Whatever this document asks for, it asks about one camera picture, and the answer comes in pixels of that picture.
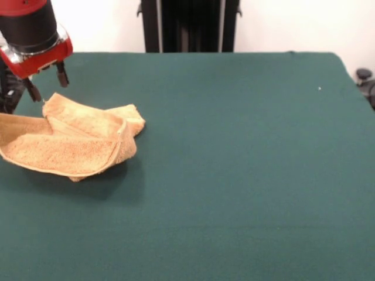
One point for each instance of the black wheeled base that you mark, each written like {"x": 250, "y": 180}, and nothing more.
{"x": 8, "y": 96}
{"x": 364, "y": 73}

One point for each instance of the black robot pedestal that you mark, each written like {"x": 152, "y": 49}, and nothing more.
{"x": 190, "y": 26}

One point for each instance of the tan terry towel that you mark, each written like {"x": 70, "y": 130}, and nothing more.
{"x": 64, "y": 152}

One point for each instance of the dark green table cloth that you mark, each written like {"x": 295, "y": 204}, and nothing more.
{"x": 234, "y": 146}

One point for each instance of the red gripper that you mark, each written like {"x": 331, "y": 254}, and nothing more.
{"x": 35, "y": 65}

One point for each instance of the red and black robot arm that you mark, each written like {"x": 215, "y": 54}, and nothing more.
{"x": 29, "y": 29}

